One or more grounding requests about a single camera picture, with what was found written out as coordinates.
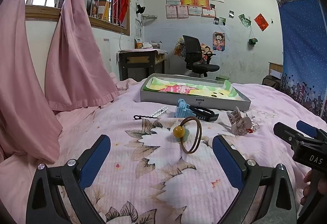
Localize colourful gift bag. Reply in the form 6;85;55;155
174;37;186;56

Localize scattered small wall photos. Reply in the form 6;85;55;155
209;4;252;28

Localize light blue wrist watch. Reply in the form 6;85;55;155
174;98;220;123

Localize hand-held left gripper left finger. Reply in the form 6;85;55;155
26;134;111;224

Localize orange cardboard box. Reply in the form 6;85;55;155
98;0;111;21

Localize person's right hand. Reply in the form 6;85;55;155
300;170;314;206

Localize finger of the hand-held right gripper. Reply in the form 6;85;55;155
273;122;304;148
296;120;327;141

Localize stack of books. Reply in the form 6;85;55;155
143;40;162;49

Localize silver wire ring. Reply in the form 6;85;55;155
246;112;260;134

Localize pink floral bedsheet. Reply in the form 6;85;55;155
0;78;327;224

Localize white perforated hair clip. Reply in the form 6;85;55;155
150;106;168;118

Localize brown hair tie amber bead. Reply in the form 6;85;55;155
173;116;203;155

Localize grey shallow cardboard box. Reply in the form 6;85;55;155
140;73;251;112

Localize red hanging cloth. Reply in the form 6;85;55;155
113;0;129;22

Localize dark bag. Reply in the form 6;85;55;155
262;75;281;90

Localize group of wall certificates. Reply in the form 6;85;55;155
166;0;224;19

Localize red paper wall decoration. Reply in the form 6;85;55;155
254;13;269;31

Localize colourful painted cloth liner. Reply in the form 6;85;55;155
143;78;243;100

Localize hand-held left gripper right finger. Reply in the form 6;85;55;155
212;134;298;224

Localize black office chair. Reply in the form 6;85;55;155
183;35;220;77

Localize cartoon wall poster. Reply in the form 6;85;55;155
212;32;226;52

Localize blue patterned curtain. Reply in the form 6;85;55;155
276;0;327;122

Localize beige claw hair clip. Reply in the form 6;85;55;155
226;106;252;136

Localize wooden desk black legs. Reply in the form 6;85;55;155
118;49;168;81

